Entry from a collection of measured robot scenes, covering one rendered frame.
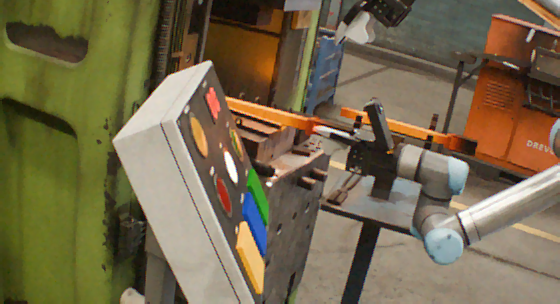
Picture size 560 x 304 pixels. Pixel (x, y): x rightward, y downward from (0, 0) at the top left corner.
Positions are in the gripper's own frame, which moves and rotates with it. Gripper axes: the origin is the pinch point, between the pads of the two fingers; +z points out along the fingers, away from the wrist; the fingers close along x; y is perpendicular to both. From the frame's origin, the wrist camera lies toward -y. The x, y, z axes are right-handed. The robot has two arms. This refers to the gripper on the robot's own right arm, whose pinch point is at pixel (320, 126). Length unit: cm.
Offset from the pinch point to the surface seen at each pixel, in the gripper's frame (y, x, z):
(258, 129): 2.6, -7.4, 11.8
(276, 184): 11.5, -12.8, 2.9
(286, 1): -27.4, -11.8, 8.3
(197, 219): -7, -71, -12
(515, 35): -10, 349, -24
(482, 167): 99, 341, -23
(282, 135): 4.8, -0.2, 8.8
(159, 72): -12.2, -35.7, 20.7
